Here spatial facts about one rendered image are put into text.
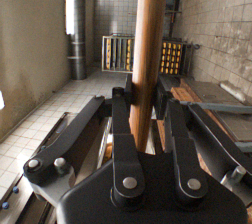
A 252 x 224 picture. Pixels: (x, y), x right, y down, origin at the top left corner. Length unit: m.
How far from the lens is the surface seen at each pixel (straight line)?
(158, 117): 0.16
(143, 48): 0.16
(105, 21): 5.24
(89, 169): 1.37
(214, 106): 1.30
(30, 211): 1.31
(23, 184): 1.46
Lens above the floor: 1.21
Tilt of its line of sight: 2 degrees up
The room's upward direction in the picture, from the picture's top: 86 degrees counter-clockwise
